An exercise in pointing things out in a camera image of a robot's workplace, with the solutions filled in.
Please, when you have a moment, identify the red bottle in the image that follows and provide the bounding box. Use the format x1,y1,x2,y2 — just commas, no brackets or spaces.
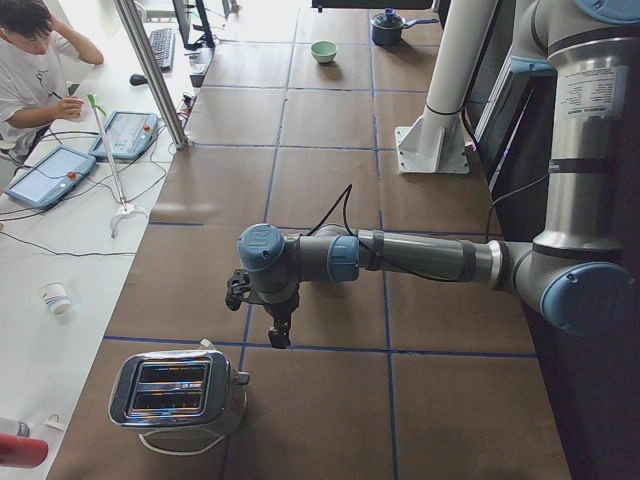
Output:
1,434,49,468

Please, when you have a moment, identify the silver toaster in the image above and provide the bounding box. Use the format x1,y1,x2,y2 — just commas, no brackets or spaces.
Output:
109,339,250,456

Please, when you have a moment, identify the reacher grabber stick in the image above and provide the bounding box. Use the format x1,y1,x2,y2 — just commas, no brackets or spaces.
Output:
87,93,149,239

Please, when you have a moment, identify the far blue teach pendant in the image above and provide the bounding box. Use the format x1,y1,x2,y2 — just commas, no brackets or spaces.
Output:
99,111,159,163

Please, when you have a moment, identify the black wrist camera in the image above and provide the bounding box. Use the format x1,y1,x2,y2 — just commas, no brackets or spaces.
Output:
225,269,251,311

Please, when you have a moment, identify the person in white shirt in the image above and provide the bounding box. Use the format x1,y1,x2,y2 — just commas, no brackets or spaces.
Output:
1,1,104,163

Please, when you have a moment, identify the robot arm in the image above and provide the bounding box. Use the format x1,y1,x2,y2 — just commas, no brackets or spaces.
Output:
225,1,639,349

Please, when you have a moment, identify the black computer mouse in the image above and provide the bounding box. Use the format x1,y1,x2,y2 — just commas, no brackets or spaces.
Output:
129,74,148,86

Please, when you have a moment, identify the blue saucepan with lid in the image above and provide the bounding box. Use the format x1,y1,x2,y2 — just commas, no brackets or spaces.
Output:
370,8,439,47

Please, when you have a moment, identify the black keyboard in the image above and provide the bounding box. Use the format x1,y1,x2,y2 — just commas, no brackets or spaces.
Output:
148,28,175,72

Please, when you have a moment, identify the black monitor stand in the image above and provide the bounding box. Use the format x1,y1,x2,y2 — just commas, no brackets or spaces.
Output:
172,0,216,51

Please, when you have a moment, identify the green bowl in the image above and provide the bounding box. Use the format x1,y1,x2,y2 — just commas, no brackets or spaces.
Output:
310,40,338,65

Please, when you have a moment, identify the blue teach pendant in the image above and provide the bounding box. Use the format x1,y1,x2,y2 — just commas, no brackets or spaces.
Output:
5,145,96,209
99,111,159,163

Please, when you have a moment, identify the paper cup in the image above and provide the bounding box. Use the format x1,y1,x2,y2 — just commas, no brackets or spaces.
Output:
39,282,71,315

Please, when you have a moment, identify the near blue teach pendant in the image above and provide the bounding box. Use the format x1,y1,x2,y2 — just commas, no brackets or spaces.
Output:
5,145,96,209

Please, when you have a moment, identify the aluminium frame post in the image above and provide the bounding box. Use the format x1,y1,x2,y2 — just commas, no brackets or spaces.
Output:
114,0,189,150

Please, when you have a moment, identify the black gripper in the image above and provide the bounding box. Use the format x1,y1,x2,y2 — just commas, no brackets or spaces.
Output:
264,290,300,349

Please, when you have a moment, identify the white mounting pole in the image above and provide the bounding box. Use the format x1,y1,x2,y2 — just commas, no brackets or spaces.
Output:
395,0,498,174

